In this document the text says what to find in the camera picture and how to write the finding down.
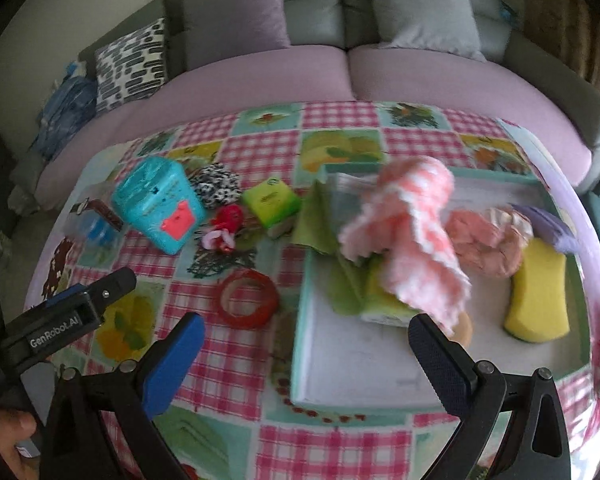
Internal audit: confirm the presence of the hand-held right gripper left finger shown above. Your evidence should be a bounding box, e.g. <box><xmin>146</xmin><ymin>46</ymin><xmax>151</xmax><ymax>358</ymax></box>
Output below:
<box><xmin>40</xmin><ymin>311</ymin><xmax>207</xmax><ymax>480</ymax></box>

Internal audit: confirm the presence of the grey sofa with purple seat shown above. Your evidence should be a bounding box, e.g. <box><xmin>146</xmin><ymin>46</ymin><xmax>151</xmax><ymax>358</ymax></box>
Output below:
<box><xmin>10</xmin><ymin>0</ymin><xmax>600</xmax><ymax>211</ymax></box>

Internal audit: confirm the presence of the red scrunchie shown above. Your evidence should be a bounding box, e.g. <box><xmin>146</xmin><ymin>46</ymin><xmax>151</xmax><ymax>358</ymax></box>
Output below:
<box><xmin>202</xmin><ymin>204</ymin><xmax>245</xmax><ymax>254</ymax></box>

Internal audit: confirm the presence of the green cloth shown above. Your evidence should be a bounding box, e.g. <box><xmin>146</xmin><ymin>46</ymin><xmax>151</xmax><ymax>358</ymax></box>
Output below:
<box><xmin>292</xmin><ymin>180</ymin><xmax>381</xmax><ymax>317</ymax></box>

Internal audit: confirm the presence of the blue patterned clothing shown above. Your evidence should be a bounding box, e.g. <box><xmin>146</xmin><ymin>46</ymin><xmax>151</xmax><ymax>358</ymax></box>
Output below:
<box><xmin>30</xmin><ymin>62</ymin><xmax>99</xmax><ymax>161</ymax></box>

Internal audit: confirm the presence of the blue stacked round container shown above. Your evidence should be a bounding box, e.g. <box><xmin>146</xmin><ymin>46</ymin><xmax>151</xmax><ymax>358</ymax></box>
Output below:
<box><xmin>82</xmin><ymin>215</ymin><xmax>117</xmax><ymax>246</ymax></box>

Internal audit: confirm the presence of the beige round puff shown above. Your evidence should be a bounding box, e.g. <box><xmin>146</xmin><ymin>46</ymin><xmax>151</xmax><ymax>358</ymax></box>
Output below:
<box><xmin>452</xmin><ymin>310</ymin><xmax>475</xmax><ymax>347</ymax></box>

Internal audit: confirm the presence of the yellow sponge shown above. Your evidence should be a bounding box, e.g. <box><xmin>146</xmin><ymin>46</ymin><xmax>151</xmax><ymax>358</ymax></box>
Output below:
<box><xmin>502</xmin><ymin>237</ymin><xmax>572</xmax><ymax>344</ymax></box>

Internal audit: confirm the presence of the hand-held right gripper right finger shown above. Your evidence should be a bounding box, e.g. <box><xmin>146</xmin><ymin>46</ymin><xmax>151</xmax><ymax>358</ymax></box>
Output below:
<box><xmin>408</xmin><ymin>313</ymin><xmax>574</xmax><ymax>480</ymax></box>

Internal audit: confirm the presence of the plaid printed tablecloth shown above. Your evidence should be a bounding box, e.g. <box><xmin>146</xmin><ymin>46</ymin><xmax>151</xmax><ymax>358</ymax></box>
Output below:
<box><xmin>22</xmin><ymin>101</ymin><xmax>600</xmax><ymax>480</ymax></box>

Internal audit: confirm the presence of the black white scrunchie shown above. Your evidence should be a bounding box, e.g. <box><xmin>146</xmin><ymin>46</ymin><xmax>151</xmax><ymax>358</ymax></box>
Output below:
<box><xmin>187</xmin><ymin>162</ymin><xmax>242</xmax><ymax>209</ymax></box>

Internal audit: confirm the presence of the purple pillow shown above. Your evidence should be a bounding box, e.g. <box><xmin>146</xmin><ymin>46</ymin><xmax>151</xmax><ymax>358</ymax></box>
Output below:
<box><xmin>181</xmin><ymin>0</ymin><xmax>294</xmax><ymax>71</ymax></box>

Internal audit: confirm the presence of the black white patterned pillow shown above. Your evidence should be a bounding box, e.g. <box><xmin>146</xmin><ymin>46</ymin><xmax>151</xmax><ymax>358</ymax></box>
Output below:
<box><xmin>94</xmin><ymin>17</ymin><xmax>169</xmax><ymax>114</ymax></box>

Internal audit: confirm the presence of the large green tissue pack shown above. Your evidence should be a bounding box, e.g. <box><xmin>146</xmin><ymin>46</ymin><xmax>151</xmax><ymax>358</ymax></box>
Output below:
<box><xmin>357</xmin><ymin>270</ymin><xmax>421</xmax><ymax>329</ymax></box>

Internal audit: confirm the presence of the grey pillow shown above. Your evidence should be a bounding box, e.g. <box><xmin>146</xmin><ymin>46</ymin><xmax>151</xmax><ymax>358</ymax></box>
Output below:
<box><xmin>362</xmin><ymin>0</ymin><xmax>489</xmax><ymax>64</ymax></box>

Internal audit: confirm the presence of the teal plastic box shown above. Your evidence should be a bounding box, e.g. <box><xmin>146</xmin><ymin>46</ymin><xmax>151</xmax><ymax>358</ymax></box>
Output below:
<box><xmin>111</xmin><ymin>156</ymin><xmax>207</xmax><ymax>256</ymax></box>

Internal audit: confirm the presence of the purple cloth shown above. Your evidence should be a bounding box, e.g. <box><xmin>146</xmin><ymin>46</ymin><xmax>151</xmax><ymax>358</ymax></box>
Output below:
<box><xmin>509</xmin><ymin>203</ymin><xmax>584</xmax><ymax>256</ymax></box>

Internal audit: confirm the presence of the person's left hand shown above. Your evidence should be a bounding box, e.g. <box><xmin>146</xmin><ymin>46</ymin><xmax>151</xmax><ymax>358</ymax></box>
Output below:
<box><xmin>0</xmin><ymin>402</ymin><xmax>42</xmax><ymax>480</ymax></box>

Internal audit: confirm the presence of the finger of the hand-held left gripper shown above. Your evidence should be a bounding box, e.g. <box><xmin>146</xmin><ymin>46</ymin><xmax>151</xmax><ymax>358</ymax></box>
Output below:
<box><xmin>82</xmin><ymin>266</ymin><xmax>137</xmax><ymax>329</ymax></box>
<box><xmin>44</xmin><ymin>283</ymin><xmax>89</xmax><ymax>309</ymax></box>

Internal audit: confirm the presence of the red ring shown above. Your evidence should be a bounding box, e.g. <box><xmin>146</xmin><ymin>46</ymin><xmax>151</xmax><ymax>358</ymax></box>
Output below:
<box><xmin>216</xmin><ymin>268</ymin><xmax>280</xmax><ymax>331</ymax></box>

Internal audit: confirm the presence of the pink white fuzzy cloth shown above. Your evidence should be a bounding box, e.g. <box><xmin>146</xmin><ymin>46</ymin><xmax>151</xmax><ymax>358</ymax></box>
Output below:
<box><xmin>337</xmin><ymin>155</ymin><xmax>474</xmax><ymax>337</ymax></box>

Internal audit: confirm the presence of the clear plastic box with ribbon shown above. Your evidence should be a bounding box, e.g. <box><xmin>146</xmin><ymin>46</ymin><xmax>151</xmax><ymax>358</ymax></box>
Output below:
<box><xmin>62</xmin><ymin>182</ymin><xmax>127</xmax><ymax>249</ymax></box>

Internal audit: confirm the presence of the white tray teal rim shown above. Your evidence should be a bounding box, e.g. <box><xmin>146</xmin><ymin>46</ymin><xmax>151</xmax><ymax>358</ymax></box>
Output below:
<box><xmin>289</xmin><ymin>167</ymin><xmax>599</xmax><ymax>414</ymax></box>

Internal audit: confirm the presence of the pink floral cloth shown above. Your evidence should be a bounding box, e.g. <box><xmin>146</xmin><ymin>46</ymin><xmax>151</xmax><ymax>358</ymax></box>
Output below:
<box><xmin>447</xmin><ymin>205</ymin><xmax>536</xmax><ymax>279</ymax></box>

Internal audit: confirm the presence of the small green yellow box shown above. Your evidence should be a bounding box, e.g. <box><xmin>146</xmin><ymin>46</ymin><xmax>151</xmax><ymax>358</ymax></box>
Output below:
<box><xmin>242</xmin><ymin>176</ymin><xmax>303</xmax><ymax>239</ymax></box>

